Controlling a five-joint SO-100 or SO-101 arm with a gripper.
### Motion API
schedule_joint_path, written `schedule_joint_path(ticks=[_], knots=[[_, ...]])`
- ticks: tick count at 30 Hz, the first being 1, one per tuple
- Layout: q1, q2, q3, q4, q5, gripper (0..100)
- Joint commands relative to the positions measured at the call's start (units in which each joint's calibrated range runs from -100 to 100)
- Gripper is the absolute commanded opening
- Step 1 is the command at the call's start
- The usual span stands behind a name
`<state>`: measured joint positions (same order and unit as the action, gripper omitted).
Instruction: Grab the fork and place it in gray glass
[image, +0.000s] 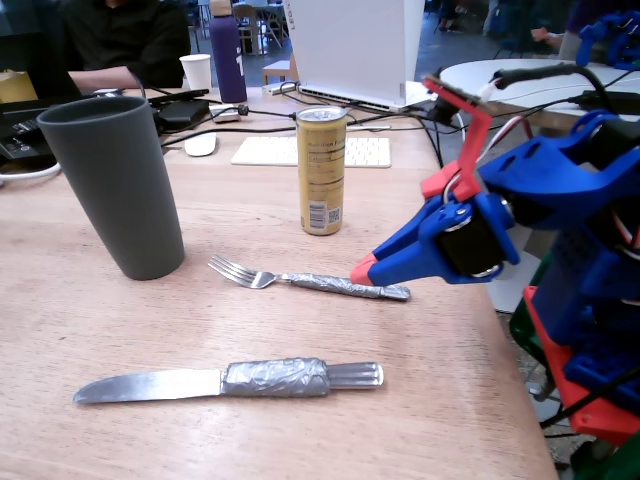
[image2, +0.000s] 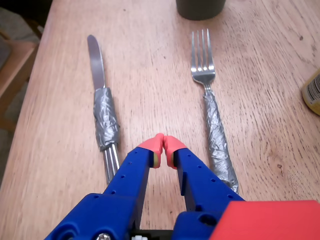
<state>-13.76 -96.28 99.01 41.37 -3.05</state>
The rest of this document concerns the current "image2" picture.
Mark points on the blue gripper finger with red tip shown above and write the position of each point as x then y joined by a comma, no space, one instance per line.
130,180
200,180

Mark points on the yellow drink can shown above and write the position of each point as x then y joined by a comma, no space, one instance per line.
312,95

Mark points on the light wooden chair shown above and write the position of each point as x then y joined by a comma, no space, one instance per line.
15,70

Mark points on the tall gray cup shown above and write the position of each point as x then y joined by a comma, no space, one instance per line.
200,10

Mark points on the red wrist camera mount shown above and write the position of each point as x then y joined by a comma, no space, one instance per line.
270,220

